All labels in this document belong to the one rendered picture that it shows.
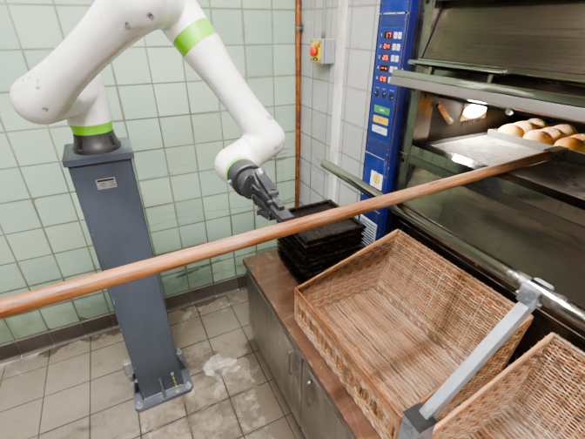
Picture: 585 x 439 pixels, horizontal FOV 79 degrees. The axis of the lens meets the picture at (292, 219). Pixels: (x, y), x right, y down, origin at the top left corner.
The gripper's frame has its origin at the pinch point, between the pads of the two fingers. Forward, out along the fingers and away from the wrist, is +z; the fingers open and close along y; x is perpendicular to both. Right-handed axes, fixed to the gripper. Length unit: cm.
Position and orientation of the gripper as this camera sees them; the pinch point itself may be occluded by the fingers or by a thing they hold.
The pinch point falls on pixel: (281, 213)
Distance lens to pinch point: 78.4
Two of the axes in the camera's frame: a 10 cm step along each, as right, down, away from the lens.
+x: -9.0, 2.1, -3.9
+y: 0.0, 8.8, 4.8
